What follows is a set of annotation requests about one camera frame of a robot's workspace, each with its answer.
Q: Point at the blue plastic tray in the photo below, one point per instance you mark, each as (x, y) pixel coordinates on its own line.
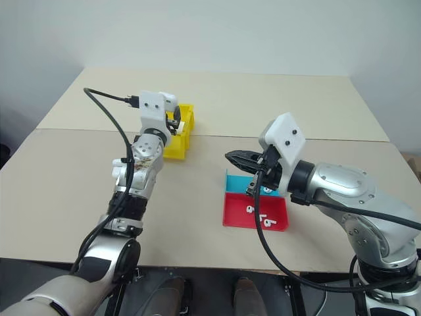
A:
(235, 184)

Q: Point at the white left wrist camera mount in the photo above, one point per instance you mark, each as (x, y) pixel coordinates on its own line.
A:
(151, 105)

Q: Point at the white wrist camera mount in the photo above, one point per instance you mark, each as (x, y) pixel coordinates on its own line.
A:
(286, 135)
(151, 105)

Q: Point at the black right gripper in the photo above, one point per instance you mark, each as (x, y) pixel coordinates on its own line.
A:
(273, 174)

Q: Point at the red plastic tray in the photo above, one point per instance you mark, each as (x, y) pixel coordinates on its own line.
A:
(237, 210)

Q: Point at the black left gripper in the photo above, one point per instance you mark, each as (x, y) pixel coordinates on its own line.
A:
(171, 124)

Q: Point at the dark object beside table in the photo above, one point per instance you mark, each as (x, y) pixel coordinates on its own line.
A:
(3, 153)

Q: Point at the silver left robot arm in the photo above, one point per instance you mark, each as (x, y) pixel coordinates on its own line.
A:
(144, 154)

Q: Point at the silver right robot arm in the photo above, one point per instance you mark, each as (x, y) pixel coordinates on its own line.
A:
(345, 184)

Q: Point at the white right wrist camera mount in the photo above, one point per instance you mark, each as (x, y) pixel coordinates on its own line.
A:
(286, 135)

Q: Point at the yellow plastic bin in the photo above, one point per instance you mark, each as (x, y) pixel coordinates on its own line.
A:
(177, 148)

